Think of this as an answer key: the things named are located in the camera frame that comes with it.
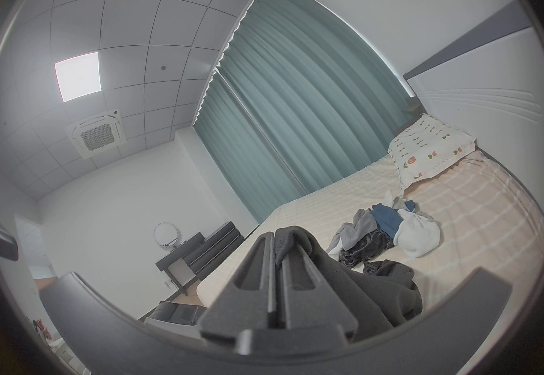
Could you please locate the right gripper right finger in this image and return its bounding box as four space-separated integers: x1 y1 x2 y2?
278 253 358 336

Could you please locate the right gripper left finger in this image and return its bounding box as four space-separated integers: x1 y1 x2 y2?
199 233 278 342

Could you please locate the black T-shirt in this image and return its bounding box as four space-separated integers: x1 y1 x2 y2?
274 226 422 328

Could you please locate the pile of clothes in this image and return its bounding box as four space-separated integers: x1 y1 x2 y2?
326 190 441 274

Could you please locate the bed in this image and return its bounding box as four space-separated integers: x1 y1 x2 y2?
196 0 544 344

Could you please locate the black chest of drawers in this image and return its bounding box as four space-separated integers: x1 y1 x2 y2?
187 221 246 277

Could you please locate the round mirror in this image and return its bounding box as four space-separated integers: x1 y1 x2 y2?
154 222 182 249

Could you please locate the blue-green curtain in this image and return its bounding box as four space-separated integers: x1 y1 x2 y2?
192 71 307 226
216 0 416 196

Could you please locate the white printed pillow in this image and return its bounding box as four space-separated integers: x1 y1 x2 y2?
388 113 477 195

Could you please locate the ceiling air conditioner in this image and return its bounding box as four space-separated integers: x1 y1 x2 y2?
65 108 129 160

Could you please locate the square ceiling light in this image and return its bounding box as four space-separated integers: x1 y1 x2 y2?
54 50 103 102

